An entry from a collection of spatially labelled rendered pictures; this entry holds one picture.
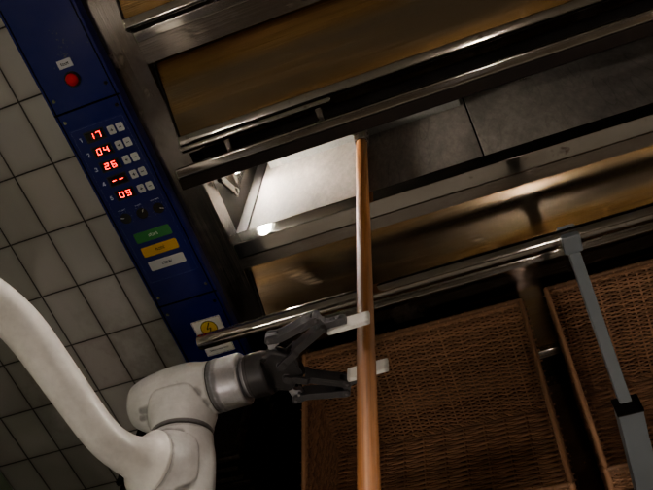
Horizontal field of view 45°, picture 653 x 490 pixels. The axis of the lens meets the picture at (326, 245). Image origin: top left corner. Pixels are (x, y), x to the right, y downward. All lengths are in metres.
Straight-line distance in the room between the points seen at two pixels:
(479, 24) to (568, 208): 0.47
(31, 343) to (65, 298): 0.86
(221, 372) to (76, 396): 0.24
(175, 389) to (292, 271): 0.65
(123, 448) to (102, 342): 0.89
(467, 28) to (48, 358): 1.01
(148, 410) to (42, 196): 0.74
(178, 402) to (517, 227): 0.90
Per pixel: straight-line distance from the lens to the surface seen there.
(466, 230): 1.83
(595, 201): 1.85
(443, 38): 1.64
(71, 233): 1.93
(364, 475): 1.03
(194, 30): 1.69
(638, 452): 1.44
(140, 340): 2.04
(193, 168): 1.62
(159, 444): 1.23
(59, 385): 1.18
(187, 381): 1.32
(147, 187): 1.79
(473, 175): 1.76
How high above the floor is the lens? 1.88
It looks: 25 degrees down
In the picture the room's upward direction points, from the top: 22 degrees counter-clockwise
